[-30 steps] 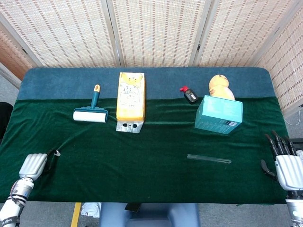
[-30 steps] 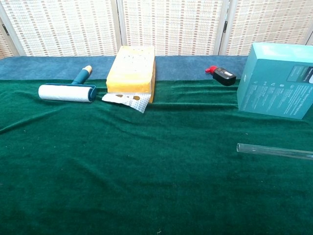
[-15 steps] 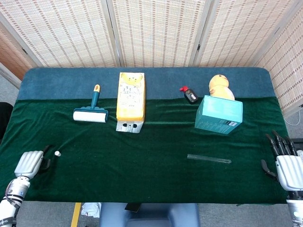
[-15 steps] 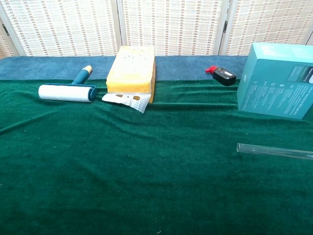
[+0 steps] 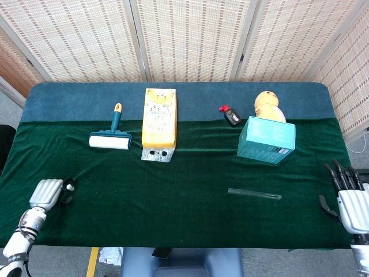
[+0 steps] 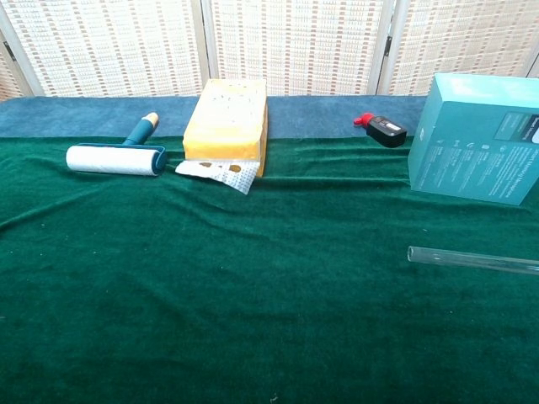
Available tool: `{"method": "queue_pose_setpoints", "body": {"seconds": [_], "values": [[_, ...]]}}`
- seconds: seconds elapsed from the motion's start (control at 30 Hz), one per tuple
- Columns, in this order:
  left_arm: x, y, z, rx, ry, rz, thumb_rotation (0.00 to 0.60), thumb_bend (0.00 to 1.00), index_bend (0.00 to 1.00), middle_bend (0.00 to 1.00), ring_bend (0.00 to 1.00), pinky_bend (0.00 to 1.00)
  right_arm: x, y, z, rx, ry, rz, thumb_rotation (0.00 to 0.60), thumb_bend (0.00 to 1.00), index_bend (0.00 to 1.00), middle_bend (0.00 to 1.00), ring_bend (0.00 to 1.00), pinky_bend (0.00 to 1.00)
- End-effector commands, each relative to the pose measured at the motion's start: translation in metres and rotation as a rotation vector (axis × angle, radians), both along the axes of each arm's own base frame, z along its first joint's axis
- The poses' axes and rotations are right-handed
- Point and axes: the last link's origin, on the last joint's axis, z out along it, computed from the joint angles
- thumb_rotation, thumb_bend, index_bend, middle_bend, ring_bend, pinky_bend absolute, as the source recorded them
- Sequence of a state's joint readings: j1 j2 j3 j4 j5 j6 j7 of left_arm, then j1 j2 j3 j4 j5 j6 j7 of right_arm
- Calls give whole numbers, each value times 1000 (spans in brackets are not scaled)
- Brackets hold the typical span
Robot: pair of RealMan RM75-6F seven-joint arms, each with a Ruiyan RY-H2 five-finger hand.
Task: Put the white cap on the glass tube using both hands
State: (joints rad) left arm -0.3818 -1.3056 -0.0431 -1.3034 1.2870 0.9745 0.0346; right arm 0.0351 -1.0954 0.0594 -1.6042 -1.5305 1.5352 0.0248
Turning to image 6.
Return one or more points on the woven folding screen panel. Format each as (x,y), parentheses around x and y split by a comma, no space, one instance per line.
(8,84)
(118,46)
(295,46)
(463,38)

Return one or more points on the clear glass test tube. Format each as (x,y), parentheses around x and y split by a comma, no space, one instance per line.
(463,257)

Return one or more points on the grey perforated card flap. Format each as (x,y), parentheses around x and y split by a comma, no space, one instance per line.
(236,177)

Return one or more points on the blue table cloth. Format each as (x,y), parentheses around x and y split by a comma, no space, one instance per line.
(84,115)

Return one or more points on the teal lint roller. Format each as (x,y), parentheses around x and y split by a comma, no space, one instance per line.
(109,160)

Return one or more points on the teal cardboard box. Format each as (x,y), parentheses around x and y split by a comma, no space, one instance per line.
(463,139)

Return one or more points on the black bottle red cap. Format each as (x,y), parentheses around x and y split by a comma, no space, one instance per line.
(387,132)

